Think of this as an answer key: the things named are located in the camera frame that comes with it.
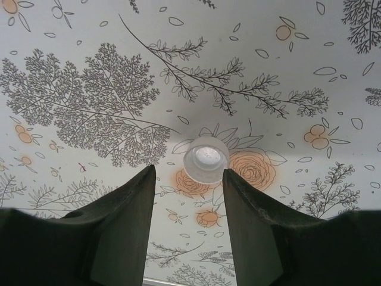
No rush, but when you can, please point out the wide aluminium frame rail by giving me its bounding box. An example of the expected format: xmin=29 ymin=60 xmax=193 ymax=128
xmin=143 ymin=277 xmax=236 ymax=286

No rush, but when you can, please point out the translucent white bottle cap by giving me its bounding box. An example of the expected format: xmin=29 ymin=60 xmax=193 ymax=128
xmin=183 ymin=136 xmax=230 ymax=183

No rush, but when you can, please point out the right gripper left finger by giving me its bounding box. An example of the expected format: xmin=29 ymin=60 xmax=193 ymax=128
xmin=0 ymin=164 xmax=157 ymax=286

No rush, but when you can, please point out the floral printed tablecloth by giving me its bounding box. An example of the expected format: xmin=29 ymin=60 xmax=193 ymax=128
xmin=0 ymin=0 xmax=381 ymax=286

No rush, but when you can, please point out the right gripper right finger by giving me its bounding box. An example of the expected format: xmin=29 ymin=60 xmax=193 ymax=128
xmin=223 ymin=169 xmax=381 ymax=286

